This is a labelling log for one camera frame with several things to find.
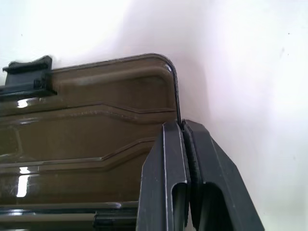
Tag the brown translucent bit case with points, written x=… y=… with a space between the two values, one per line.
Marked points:
x=96 y=134

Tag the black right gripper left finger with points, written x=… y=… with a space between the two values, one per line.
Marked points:
x=156 y=173

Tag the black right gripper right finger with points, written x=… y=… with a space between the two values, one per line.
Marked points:
x=216 y=173

